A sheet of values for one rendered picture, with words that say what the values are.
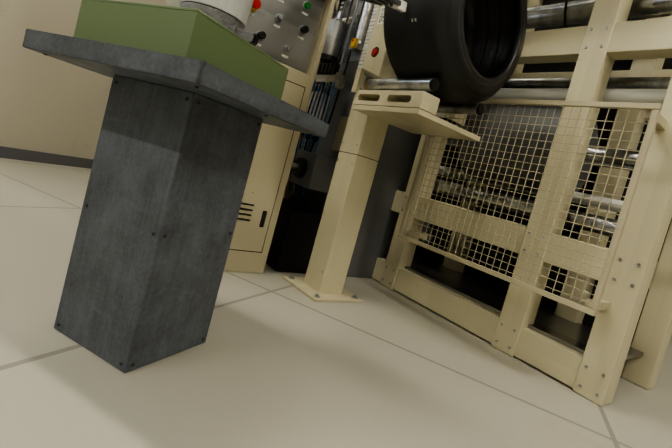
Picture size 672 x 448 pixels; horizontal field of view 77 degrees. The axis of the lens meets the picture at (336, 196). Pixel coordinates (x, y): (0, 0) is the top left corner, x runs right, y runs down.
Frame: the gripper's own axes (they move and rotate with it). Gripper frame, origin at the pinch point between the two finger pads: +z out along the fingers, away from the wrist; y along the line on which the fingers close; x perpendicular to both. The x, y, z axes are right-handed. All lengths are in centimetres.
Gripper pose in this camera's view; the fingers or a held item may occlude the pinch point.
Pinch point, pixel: (397, 4)
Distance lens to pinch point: 151.4
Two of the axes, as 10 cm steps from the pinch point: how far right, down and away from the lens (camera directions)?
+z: 8.0, 0.4, 6.0
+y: -5.8, -2.1, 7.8
